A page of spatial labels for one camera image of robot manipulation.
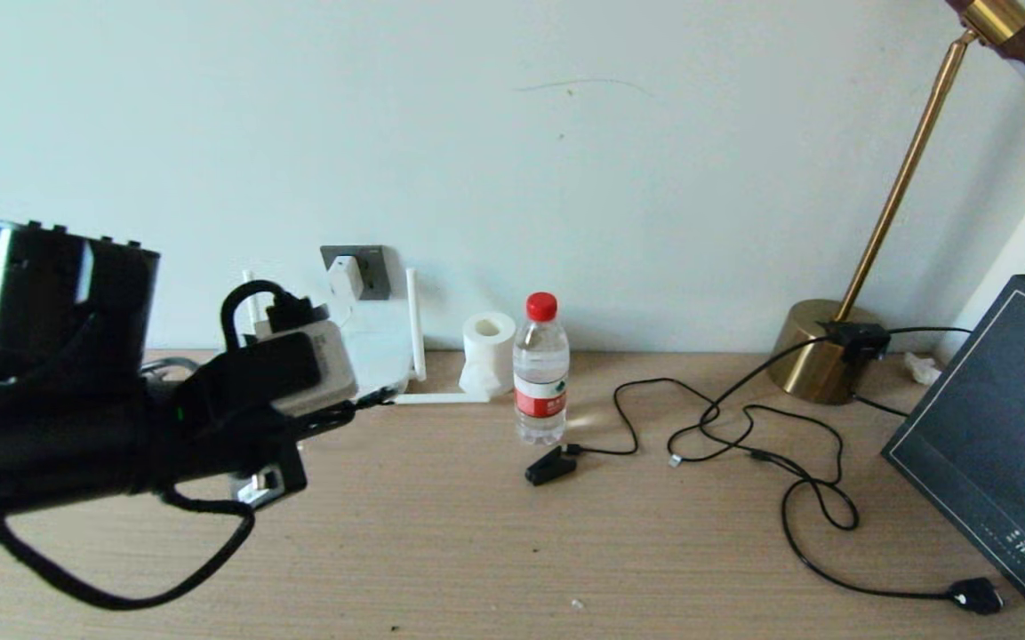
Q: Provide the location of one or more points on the black inline switch box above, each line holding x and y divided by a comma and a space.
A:
856, 340

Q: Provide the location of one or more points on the red-capped water bottle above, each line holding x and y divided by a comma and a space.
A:
540, 391

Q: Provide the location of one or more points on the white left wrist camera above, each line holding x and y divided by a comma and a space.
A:
316, 373

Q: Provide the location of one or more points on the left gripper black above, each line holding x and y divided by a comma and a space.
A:
210, 427

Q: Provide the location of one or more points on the white toilet paper roll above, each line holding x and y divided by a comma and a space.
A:
487, 356

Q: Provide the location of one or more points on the grey wall socket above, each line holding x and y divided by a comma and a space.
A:
377, 271

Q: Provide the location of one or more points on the brass desk lamp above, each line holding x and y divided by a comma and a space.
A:
816, 356

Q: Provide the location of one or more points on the crumpled white tissue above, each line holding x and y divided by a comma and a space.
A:
921, 369

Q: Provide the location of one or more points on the white router with antennas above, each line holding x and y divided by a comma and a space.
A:
388, 360

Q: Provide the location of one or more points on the white power adapter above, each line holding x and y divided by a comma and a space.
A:
345, 278

